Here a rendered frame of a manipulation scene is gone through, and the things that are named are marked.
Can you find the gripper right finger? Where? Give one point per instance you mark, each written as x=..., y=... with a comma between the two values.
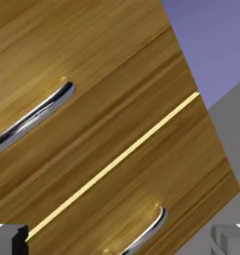
x=227, y=241

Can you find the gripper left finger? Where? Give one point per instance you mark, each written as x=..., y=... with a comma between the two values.
x=20, y=243

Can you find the light wood drawer front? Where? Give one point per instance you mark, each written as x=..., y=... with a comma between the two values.
x=103, y=59
x=171, y=169

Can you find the light wood cabinet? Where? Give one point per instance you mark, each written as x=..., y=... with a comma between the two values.
x=131, y=151

